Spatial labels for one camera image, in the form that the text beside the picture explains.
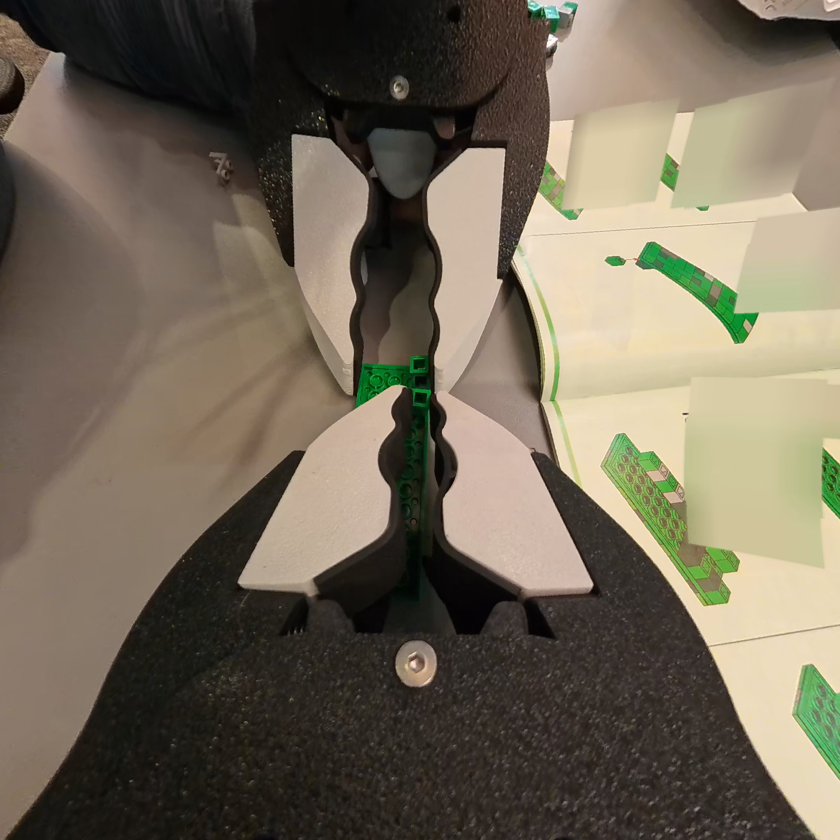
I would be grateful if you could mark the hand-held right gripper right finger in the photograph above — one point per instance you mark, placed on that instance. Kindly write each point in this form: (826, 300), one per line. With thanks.
(512, 512)

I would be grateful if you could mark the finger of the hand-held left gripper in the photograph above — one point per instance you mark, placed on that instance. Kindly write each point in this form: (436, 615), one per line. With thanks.
(472, 229)
(328, 229)

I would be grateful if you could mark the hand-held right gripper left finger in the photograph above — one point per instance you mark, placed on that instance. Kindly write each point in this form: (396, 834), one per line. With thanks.
(328, 505)

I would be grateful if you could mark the green building brick plate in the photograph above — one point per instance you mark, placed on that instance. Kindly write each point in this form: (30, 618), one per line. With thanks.
(377, 380)

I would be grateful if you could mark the small grey brick piece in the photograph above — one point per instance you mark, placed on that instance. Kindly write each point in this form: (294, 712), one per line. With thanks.
(222, 169)

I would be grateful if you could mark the building instruction booklet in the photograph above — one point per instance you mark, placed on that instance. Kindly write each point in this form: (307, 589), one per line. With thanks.
(623, 341)

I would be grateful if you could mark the dark ribbed cloth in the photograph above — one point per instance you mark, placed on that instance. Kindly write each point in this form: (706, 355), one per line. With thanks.
(131, 46)

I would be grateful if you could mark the black round knob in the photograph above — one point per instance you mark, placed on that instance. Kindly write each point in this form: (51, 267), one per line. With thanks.
(10, 85)

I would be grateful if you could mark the white printed paper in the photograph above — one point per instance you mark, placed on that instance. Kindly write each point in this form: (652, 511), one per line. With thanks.
(787, 6)

